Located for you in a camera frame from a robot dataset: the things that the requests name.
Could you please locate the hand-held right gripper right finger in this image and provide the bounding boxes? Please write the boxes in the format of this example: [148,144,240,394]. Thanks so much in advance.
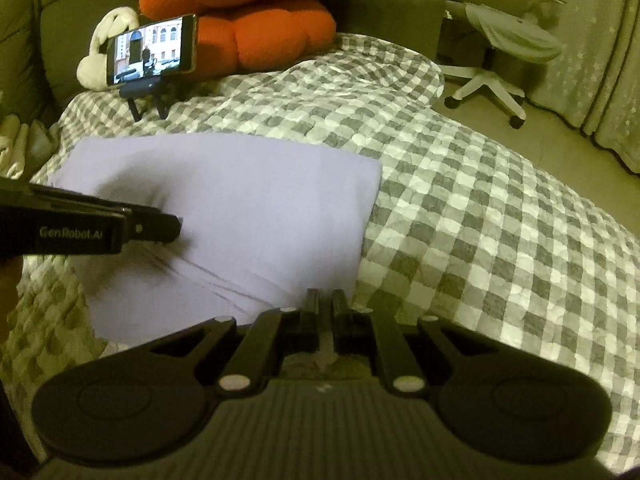
[331,289,502,393]

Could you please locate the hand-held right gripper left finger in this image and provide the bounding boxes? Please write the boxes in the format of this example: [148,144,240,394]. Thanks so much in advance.
[147,289,321,393]

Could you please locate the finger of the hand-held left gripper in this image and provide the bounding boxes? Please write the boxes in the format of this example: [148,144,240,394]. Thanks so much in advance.
[122,205,182,246]

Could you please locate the lavender pants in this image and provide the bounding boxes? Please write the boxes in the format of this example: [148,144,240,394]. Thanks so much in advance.
[47,132,383,346]

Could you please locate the folded cream clothes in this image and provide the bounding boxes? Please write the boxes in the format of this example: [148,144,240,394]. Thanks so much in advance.
[0,114,31,178]

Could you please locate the blue phone stand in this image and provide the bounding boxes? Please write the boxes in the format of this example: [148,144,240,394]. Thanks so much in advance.
[120,72,191,122]

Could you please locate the white fluffy earmuffs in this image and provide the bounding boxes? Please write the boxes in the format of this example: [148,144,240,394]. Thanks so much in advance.
[76,6,141,92]

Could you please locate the grey white checkered blanket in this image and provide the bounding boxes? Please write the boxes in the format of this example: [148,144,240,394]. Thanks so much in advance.
[0,32,640,471]

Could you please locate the black smartphone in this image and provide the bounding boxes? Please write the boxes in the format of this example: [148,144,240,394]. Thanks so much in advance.
[105,14,200,92]

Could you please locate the grey office chair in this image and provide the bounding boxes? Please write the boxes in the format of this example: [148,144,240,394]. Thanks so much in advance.
[430,0,563,128]

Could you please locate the star patterned curtain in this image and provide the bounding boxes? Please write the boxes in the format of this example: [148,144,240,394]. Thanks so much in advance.
[520,0,640,176]

